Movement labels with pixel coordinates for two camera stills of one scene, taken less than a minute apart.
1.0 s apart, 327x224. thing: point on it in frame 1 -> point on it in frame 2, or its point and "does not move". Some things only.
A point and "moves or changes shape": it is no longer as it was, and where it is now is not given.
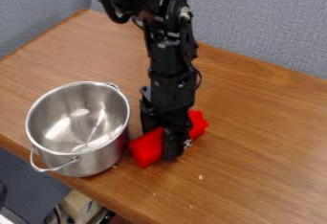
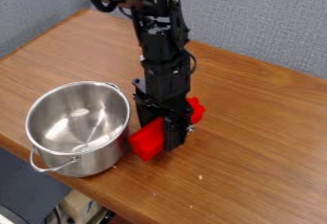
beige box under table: (82, 208) does not move
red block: (147, 144) moves or changes shape
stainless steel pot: (77, 121) does not move
